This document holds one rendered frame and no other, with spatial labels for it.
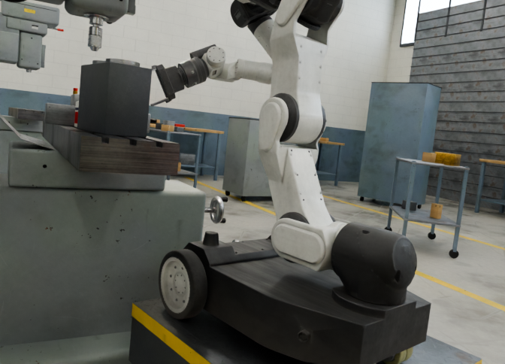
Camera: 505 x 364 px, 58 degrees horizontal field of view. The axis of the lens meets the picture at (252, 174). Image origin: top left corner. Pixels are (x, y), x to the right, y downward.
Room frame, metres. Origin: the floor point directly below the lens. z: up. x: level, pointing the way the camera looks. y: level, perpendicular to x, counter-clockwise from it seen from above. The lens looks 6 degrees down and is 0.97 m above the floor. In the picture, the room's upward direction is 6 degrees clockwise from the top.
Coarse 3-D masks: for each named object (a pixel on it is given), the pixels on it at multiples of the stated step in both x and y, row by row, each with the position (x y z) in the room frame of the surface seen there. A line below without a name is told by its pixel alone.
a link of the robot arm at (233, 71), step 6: (240, 60) 1.63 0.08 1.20; (228, 66) 1.68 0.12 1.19; (234, 66) 1.67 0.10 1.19; (240, 66) 1.61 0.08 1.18; (222, 72) 1.67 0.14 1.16; (228, 72) 1.67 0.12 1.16; (234, 72) 1.67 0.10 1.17; (240, 72) 1.62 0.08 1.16; (216, 78) 1.66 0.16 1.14; (222, 78) 1.66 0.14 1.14; (228, 78) 1.66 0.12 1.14; (234, 78) 1.65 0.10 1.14
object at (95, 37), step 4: (92, 32) 1.64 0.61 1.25; (96, 32) 1.64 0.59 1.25; (100, 32) 1.65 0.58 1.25; (88, 36) 1.65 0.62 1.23; (92, 36) 1.64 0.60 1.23; (96, 36) 1.64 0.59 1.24; (100, 36) 1.65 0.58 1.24; (88, 40) 1.65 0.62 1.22; (92, 40) 1.64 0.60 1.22; (96, 40) 1.64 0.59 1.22; (100, 40) 1.65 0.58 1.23; (88, 44) 1.64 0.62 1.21; (92, 44) 1.64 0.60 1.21; (96, 44) 1.64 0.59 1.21; (100, 44) 1.66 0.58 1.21; (100, 48) 1.68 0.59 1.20
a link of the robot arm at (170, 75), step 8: (184, 64) 1.56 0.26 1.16; (192, 64) 1.57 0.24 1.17; (160, 72) 1.54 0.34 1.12; (168, 72) 1.55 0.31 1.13; (176, 72) 1.56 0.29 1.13; (184, 72) 1.56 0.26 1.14; (192, 72) 1.56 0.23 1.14; (160, 80) 1.57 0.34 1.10; (168, 80) 1.55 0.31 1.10; (176, 80) 1.56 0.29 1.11; (184, 80) 1.57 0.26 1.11; (192, 80) 1.57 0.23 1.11; (168, 88) 1.55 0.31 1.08; (176, 88) 1.56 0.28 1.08; (184, 88) 1.58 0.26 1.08; (168, 96) 1.55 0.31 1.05
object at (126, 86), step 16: (96, 64) 1.26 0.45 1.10; (112, 64) 1.19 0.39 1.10; (128, 64) 1.24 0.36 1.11; (80, 80) 1.35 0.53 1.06; (96, 80) 1.25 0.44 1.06; (112, 80) 1.20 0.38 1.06; (128, 80) 1.22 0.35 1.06; (144, 80) 1.25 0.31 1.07; (80, 96) 1.34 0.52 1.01; (96, 96) 1.25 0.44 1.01; (112, 96) 1.20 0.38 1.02; (128, 96) 1.22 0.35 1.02; (144, 96) 1.25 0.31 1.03; (80, 112) 1.34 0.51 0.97; (96, 112) 1.24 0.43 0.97; (112, 112) 1.20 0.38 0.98; (128, 112) 1.23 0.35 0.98; (144, 112) 1.26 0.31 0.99; (80, 128) 1.33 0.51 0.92; (96, 128) 1.23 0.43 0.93; (112, 128) 1.20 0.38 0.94; (128, 128) 1.23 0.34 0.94; (144, 128) 1.26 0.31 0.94
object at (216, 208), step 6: (216, 198) 1.90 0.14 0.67; (222, 198) 1.92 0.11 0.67; (210, 204) 1.95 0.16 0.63; (216, 204) 1.91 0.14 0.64; (222, 204) 1.88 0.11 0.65; (210, 210) 1.89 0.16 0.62; (216, 210) 1.91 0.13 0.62; (222, 210) 1.87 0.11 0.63; (210, 216) 1.94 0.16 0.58; (216, 216) 1.90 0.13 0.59; (222, 216) 1.87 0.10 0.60; (216, 222) 1.89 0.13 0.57; (222, 222) 1.92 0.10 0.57
